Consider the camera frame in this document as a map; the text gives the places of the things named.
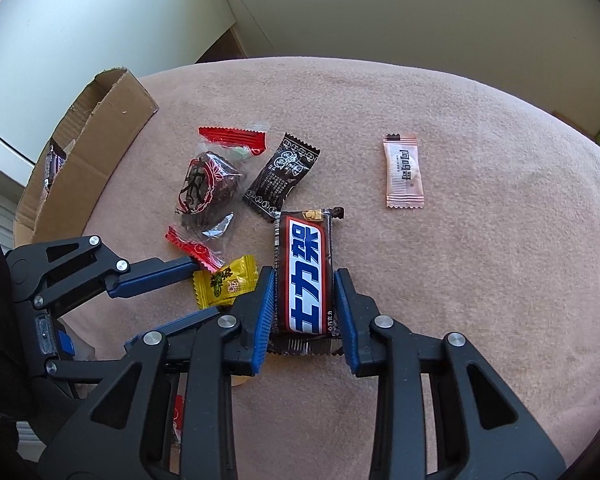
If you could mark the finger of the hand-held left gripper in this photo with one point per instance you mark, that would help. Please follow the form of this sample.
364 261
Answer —
180 325
155 275

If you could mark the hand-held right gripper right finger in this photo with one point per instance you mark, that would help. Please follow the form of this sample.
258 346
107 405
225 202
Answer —
347 320

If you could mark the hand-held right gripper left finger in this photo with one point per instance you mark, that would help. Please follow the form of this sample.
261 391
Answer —
261 320

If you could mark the yellow candy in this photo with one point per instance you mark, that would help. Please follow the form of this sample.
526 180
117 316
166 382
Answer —
225 283

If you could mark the chocolate bar with blue label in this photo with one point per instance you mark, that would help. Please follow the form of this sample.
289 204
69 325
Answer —
305 280

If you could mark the dark snack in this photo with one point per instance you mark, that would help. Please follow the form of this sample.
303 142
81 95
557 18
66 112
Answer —
210 185
54 166

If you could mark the black patterned candy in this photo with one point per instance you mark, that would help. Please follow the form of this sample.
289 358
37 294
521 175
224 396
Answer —
280 175

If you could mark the clear packet with green contents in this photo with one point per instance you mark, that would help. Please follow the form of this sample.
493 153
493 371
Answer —
242 151

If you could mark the cardboard box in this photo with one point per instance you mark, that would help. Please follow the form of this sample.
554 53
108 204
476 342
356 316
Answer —
105 130

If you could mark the small pink packet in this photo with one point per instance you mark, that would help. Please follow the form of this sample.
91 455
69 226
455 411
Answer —
404 170

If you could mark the white cabinet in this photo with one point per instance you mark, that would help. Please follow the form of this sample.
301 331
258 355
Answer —
80 35

